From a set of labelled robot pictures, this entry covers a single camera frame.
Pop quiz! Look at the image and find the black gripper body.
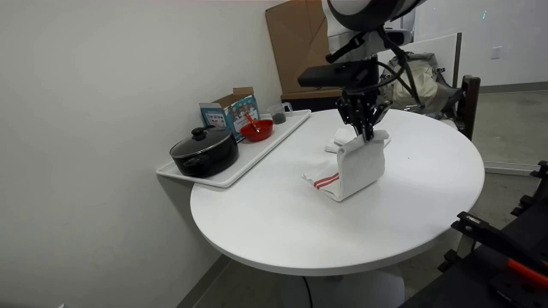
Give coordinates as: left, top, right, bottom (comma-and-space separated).
333, 84, 393, 132

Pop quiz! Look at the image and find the white towel with red stripes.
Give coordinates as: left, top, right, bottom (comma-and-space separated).
301, 129, 392, 206

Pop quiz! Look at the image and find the beige bag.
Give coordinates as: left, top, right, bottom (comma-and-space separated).
386, 52, 460, 110

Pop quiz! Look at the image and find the large brown cardboard box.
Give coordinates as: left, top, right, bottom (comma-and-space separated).
263, 0, 344, 103

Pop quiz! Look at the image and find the white partition panel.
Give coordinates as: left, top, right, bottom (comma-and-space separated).
398, 31, 464, 89

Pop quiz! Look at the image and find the red bowl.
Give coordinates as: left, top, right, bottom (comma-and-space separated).
237, 118, 275, 144

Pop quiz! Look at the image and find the white tray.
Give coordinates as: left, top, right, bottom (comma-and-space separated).
154, 108, 313, 192

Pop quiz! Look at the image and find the red and white spoon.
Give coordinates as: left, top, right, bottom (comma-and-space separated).
244, 112, 261, 137

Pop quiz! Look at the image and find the colourful open cardboard box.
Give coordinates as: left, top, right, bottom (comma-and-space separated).
196, 86, 261, 142

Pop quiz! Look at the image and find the black cooking pot with lid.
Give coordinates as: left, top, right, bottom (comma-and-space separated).
167, 125, 239, 180

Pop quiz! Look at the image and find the black equipment cart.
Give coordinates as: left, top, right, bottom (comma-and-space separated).
398, 159, 548, 308

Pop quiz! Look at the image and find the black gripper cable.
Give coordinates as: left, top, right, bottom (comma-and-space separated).
373, 31, 424, 108

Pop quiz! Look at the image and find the orange handle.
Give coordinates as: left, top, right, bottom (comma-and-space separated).
503, 257, 548, 288

